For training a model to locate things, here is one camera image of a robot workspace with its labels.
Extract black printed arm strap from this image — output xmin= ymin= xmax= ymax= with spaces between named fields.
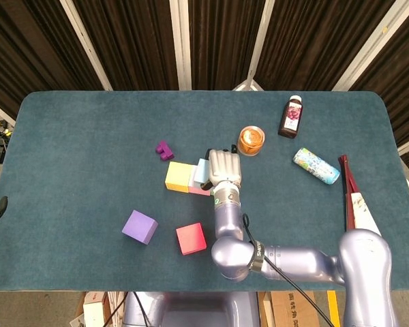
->
xmin=248 ymin=240 xmax=266 ymax=273

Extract teal table cloth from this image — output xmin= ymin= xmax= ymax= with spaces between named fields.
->
xmin=0 ymin=90 xmax=409 ymax=293

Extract light wooden board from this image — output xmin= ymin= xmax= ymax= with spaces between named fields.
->
xmin=258 ymin=291 xmax=277 ymax=327

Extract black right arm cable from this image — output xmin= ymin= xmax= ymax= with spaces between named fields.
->
xmin=241 ymin=213 xmax=335 ymax=327

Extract lavender robot torso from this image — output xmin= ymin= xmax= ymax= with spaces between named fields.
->
xmin=122 ymin=291 xmax=261 ymax=327

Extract purple foam cube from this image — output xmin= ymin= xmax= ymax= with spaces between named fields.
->
xmin=121 ymin=209 xmax=159 ymax=246

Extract red foam cube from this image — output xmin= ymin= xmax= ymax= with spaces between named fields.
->
xmin=175 ymin=222 xmax=208 ymax=255

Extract light blue foam cube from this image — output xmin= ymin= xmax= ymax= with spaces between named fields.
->
xmin=193 ymin=158 xmax=212 ymax=185

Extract dark juice bottle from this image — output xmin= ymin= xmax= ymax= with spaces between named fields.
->
xmin=277 ymin=95 xmax=304 ymax=140

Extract printed drink can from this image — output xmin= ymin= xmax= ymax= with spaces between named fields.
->
xmin=293 ymin=147 xmax=341 ymax=186

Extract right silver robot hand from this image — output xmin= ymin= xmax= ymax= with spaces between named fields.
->
xmin=200 ymin=144 xmax=242 ymax=191

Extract clear jar of rubber bands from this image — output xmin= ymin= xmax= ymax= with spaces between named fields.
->
xmin=237 ymin=125 xmax=266 ymax=157

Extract small purple toy block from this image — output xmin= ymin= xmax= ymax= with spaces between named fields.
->
xmin=155 ymin=140 xmax=175 ymax=162

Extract white cardboard box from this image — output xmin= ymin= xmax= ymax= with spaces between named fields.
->
xmin=82 ymin=298 xmax=106 ymax=327

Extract red paper folding fan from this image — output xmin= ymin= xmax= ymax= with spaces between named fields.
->
xmin=337 ymin=154 xmax=382 ymax=236

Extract brown cardboard box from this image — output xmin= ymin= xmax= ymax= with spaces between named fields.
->
xmin=271 ymin=291 xmax=320 ymax=327

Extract yellow foam cube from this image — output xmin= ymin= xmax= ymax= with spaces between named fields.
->
xmin=164 ymin=161 xmax=196 ymax=192

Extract pink foam cube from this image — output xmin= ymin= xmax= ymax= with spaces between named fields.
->
xmin=187 ymin=165 xmax=214 ymax=196

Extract brown pleated curtain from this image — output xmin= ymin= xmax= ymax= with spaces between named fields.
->
xmin=0 ymin=0 xmax=409 ymax=178

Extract white partition foot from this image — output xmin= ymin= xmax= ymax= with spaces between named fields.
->
xmin=231 ymin=78 xmax=265 ymax=92

